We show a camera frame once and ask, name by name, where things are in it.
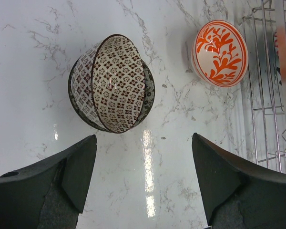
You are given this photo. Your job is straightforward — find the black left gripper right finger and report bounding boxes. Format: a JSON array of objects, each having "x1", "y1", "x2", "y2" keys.
[{"x1": 192, "y1": 133, "x2": 286, "y2": 229}]

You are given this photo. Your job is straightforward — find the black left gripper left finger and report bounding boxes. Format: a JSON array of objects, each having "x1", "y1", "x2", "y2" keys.
[{"x1": 0, "y1": 135, "x2": 97, "y2": 229}]

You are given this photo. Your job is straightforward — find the brown dotted pattern bowl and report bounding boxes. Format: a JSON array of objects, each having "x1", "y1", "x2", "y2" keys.
[{"x1": 71, "y1": 34, "x2": 145, "y2": 134}]

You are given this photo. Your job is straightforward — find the orange floral white bowl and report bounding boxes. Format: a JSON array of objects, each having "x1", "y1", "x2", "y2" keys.
[{"x1": 191, "y1": 20, "x2": 248, "y2": 87}]

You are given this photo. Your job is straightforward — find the dark grey bottom bowl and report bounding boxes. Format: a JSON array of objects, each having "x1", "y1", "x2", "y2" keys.
[{"x1": 68, "y1": 59, "x2": 155, "y2": 133}]

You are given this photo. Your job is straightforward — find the stainless wire dish rack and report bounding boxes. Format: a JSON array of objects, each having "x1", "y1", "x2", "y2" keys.
[{"x1": 238, "y1": 0, "x2": 286, "y2": 174}]

